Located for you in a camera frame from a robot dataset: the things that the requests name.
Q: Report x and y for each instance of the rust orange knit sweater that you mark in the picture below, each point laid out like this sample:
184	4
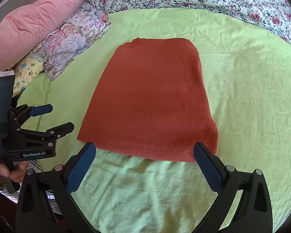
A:
150	102

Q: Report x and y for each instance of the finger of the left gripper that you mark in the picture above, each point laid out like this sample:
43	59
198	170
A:
56	132
24	112

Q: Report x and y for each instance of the purple floral pillow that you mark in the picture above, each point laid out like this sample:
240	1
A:
74	36

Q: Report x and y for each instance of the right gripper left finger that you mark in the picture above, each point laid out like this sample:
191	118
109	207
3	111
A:
71	175

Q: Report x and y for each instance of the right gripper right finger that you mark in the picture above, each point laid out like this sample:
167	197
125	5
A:
215	172

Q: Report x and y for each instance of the person's left hand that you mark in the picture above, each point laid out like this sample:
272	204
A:
16	175

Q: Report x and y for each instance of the lime green bed sheet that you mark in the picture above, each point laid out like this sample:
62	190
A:
247	76

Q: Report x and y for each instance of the pink quilted blanket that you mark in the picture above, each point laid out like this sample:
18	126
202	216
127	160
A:
23	28

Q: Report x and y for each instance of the yellow cartoon print cloth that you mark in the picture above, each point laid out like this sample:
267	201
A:
25	71

